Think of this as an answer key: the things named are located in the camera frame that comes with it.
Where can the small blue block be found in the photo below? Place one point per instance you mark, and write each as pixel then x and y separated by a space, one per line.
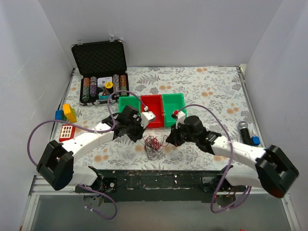
pixel 255 141

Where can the green bin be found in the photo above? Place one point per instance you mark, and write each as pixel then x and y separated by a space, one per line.
pixel 123 101
pixel 171 103

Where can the black poker chip case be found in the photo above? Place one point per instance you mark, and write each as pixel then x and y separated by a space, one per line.
pixel 103 70

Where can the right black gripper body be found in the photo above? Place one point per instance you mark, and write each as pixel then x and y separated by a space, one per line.
pixel 175 135

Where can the yellow toy brick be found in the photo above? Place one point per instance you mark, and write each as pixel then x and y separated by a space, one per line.
pixel 69 113

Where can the black microphone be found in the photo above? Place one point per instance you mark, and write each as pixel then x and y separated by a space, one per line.
pixel 244 132

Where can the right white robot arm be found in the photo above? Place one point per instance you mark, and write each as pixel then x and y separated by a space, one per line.
pixel 269 169

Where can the aluminium frame rail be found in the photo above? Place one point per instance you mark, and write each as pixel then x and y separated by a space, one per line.
pixel 40 186

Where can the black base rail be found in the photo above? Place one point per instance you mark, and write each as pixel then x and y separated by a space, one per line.
pixel 156 185

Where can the green toy brick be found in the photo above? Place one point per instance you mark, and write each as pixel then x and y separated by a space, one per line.
pixel 63 118

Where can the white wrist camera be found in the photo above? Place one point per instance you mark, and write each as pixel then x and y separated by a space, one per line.
pixel 179 116
pixel 147 118

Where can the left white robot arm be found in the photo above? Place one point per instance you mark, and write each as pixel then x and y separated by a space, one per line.
pixel 57 164

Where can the red window toy brick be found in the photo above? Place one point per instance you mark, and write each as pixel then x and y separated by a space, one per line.
pixel 67 132

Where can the right green bin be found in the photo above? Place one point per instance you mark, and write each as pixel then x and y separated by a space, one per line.
pixel 171 103

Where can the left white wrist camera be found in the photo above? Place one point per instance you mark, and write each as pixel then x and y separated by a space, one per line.
pixel 147 118

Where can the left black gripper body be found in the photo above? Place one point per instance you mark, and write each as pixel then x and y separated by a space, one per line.
pixel 135 131

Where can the left green bin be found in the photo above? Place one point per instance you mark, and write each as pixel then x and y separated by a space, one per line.
pixel 123 101

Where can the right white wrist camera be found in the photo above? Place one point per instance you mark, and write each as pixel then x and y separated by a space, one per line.
pixel 179 116

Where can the blue toy brick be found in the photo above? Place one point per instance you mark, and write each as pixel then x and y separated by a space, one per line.
pixel 59 115

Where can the red bin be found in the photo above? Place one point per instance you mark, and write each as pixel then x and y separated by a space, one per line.
pixel 154 103

